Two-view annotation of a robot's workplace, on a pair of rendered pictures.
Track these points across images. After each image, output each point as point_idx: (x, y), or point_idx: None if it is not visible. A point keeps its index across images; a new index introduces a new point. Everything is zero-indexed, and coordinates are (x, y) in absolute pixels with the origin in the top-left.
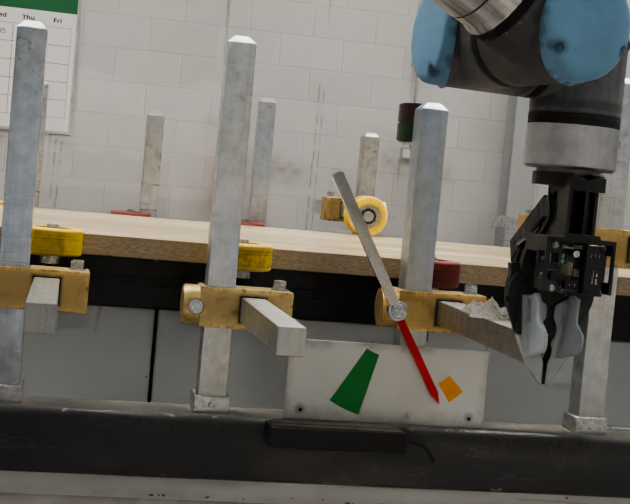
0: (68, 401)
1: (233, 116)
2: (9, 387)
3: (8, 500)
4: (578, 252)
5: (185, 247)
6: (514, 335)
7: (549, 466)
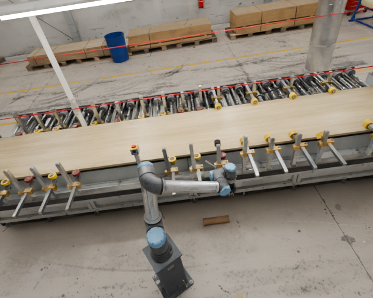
0: (179, 179)
1: (191, 152)
2: None
3: None
4: (231, 190)
5: (189, 154)
6: None
7: (238, 177)
